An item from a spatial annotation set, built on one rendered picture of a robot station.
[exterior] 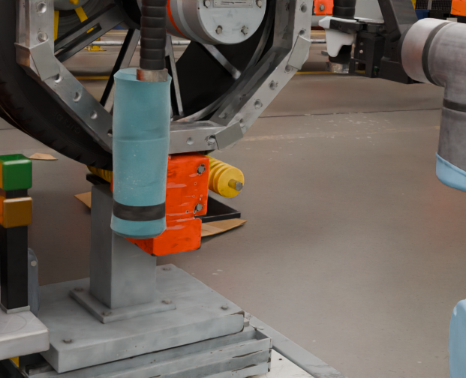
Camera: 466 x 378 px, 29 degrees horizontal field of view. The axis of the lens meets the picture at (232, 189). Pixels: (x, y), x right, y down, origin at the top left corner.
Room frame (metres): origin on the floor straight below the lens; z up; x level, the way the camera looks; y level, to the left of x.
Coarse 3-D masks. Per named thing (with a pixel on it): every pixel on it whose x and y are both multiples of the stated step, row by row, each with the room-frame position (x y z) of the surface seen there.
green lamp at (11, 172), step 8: (0, 160) 1.12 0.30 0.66; (8, 160) 1.12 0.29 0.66; (16, 160) 1.12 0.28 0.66; (24, 160) 1.13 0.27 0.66; (0, 168) 1.12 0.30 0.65; (8, 168) 1.11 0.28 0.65; (16, 168) 1.12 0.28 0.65; (24, 168) 1.13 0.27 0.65; (0, 176) 1.12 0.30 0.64; (8, 176) 1.11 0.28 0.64; (16, 176) 1.12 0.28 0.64; (24, 176) 1.13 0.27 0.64; (0, 184) 1.12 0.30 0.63; (8, 184) 1.11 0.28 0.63; (16, 184) 1.12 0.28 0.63; (24, 184) 1.13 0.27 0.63
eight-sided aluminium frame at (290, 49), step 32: (32, 0) 1.39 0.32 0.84; (288, 0) 1.71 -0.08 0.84; (32, 32) 1.39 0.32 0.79; (288, 32) 1.68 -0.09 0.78; (32, 64) 1.39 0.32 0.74; (256, 64) 1.70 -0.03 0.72; (288, 64) 1.67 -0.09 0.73; (64, 96) 1.42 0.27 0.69; (256, 96) 1.63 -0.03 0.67; (96, 128) 1.45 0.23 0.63; (192, 128) 1.56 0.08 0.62; (224, 128) 1.59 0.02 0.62
